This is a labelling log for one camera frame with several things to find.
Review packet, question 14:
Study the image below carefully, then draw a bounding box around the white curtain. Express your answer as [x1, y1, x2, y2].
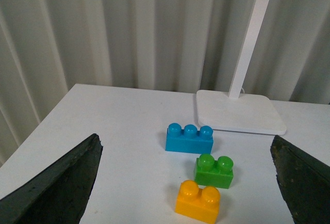
[1, 0, 329, 164]

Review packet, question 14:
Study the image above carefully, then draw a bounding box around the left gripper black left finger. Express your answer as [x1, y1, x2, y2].
[1, 134, 103, 223]

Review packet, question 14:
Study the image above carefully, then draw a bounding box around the white desk lamp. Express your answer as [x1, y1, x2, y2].
[196, 0, 287, 135]

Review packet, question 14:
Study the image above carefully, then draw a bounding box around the blue three-stud block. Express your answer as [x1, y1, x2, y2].
[165, 123, 213, 154]

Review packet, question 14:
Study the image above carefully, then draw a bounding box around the yellow two-stud block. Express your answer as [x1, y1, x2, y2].
[175, 180, 221, 223]

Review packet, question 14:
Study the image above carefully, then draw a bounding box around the green two-stud block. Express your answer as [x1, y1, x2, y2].
[194, 154, 234, 189]

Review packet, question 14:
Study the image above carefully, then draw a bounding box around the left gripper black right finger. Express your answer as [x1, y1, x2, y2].
[270, 135, 329, 223]

